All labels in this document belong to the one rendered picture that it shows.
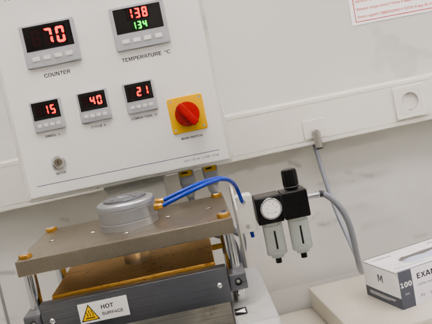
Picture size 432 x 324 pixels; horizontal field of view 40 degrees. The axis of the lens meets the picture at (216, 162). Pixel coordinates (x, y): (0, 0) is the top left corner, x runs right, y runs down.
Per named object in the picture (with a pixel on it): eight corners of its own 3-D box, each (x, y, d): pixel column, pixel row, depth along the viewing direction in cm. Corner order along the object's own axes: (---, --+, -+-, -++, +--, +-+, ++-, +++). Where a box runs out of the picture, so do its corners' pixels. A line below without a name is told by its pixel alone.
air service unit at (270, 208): (244, 265, 100) (227, 179, 98) (330, 247, 100) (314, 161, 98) (247, 275, 94) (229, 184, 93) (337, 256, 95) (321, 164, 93)
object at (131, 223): (68, 275, 98) (50, 198, 96) (254, 236, 99) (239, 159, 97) (31, 333, 74) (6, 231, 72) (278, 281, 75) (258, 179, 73)
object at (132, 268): (81, 284, 91) (67, 224, 90) (224, 254, 92) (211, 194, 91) (58, 326, 74) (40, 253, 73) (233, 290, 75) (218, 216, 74)
